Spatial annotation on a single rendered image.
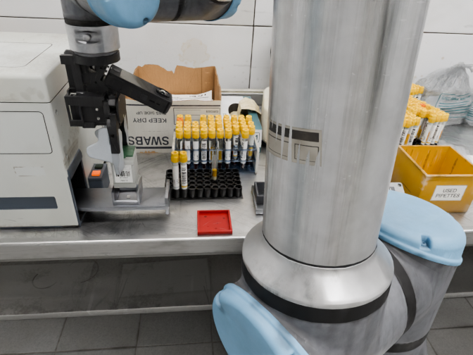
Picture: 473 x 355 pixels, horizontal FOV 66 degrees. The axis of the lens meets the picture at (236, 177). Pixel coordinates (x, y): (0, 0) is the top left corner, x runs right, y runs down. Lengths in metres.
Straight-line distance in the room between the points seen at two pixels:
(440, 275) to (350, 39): 0.26
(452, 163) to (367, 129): 0.79
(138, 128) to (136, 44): 0.37
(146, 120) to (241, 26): 0.47
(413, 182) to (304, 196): 0.67
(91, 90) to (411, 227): 0.51
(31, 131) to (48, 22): 0.66
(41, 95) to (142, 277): 0.97
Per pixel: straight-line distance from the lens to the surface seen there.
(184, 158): 0.76
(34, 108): 0.66
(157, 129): 0.96
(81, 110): 0.65
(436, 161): 1.01
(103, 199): 0.77
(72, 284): 1.52
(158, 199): 0.75
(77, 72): 0.65
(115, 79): 0.63
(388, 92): 0.22
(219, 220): 0.75
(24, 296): 1.54
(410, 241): 0.36
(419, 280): 0.37
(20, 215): 0.79
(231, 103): 1.12
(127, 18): 0.49
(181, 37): 1.23
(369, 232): 0.26
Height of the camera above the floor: 1.36
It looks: 33 degrees down
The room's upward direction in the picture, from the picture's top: 4 degrees clockwise
